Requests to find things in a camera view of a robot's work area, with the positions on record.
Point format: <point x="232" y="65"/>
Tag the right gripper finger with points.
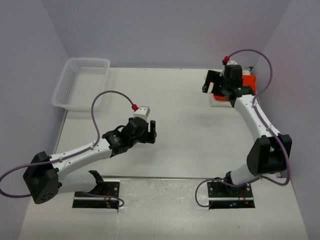
<point x="207" y="87"/>
<point x="214" y="77"/>

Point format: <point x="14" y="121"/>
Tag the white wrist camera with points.
<point x="142" y="112"/>
<point x="230" y="62"/>

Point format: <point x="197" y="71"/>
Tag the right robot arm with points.
<point x="271" y="149"/>

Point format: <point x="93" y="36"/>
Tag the orange t-shirt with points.
<point x="248" y="81"/>

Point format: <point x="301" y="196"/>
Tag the folded white t-shirt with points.
<point x="216" y="101"/>

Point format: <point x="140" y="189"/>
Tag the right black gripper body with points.
<point x="220" y="87"/>

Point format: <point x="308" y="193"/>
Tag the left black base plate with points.
<point x="106" y="196"/>

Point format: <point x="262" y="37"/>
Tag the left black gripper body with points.
<point x="146" y="137"/>

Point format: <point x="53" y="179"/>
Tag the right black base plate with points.
<point x="221" y="196"/>

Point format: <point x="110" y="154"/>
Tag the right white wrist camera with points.
<point x="230" y="62"/>

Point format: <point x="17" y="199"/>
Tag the white plastic basket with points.
<point x="81" y="80"/>

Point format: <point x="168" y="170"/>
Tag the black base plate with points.
<point x="221" y="196"/>
<point x="106" y="196"/>

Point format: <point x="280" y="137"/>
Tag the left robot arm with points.
<point x="50" y="175"/>

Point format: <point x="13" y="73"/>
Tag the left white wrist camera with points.
<point x="142" y="112"/>

